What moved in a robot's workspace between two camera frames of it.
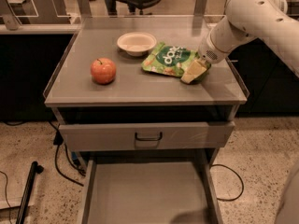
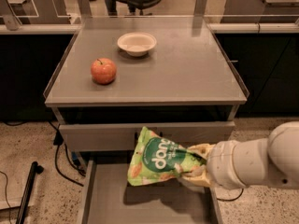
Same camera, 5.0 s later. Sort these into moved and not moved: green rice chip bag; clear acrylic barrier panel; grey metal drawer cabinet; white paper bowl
Moved: green rice chip bag
Not moved: grey metal drawer cabinet; clear acrylic barrier panel; white paper bowl
